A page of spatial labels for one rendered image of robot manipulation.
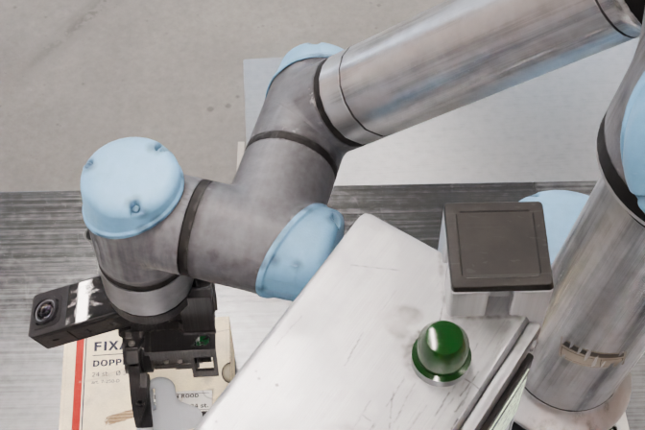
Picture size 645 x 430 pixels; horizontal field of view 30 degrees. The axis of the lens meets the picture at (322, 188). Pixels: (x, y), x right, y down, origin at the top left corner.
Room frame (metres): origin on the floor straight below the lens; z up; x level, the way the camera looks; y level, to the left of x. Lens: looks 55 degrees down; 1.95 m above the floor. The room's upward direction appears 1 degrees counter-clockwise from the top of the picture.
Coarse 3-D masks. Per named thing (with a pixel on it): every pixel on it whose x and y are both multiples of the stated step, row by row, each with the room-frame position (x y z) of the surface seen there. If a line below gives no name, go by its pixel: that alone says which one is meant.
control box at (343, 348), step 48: (384, 240) 0.30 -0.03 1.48; (336, 288) 0.28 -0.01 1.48; (384, 288) 0.28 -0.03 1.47; (432, 288) 0.28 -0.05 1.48; (288, 336) 0.25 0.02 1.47; (336, 336) 0.25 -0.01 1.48; (384, 336) 0.25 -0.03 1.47; (480, 336) 0.25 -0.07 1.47; (528, 336) 0.25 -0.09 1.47; (240, 384) 0.23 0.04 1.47; (288, 384) 0.23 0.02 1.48; (336, 384) 0.23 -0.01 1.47; (384, 384) 0.23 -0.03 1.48; (480, 384) 0.23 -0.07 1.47
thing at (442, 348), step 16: (432, 336) 0.24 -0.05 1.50; (448, 336) 0.24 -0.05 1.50; (464, 336) 0.24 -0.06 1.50; (416, 352) 0.24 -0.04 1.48; (432, 352) 0.23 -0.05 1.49; (448, 352) 0.23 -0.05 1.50; (464, 352) 0.23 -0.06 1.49; (416, 368) 0.23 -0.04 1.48; (432, 368) 0.23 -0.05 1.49; (448, 368) 0.23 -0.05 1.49; (464, 368) 0.23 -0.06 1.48; (432, 384) 0.23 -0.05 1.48; (448, 384) 0.23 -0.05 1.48
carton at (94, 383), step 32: (224, 320) 0.57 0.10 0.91; (64, 352) 0.54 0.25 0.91; (96, 352) 0.54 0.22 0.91; (224, 352) 0.54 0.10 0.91; (64, 384) 0.50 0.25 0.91; (96, 384) 0.50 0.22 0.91; (128, 384) 0.50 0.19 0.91; (192, 384) 0.50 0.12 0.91; (224, 384) 0.50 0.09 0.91; (64, 416) 0.47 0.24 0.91; (96, 416) 0.47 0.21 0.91; (128, 416) 0.47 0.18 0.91
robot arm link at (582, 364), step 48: (624, 96) 0.42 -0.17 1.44; (624, 144) 0.37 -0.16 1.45; (624, 192) 0.38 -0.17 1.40; (576, 240) 0.41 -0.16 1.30; (624, 240) 0.38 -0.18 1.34; (576, 288) 0.39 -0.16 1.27; (624, 288) 0.38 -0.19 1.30; (576, 336) 0.38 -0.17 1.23; (624, 336) 0.37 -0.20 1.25; (528, 384) 0.39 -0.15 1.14; (576, 384) 0.37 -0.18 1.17; (624, 384) 0.40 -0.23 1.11
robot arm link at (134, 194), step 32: (96, 160) 0.52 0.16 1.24; (128, 160) 0.52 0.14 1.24; (160, 160) 0.52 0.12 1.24; (96, 192) 0.49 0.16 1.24; (128, 192) 0.49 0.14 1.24; (160, 192) 0.49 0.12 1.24; (192, 192) 0.51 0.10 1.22; (96, 224) 0.48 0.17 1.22; (128, 224) 0.47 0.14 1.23; (160, 224) 0.48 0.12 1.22; (96, 256) 0.50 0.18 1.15; (128, 256) 0.47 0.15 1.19; (160, 256) 0.47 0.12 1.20; (128, 288) 0.48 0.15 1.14
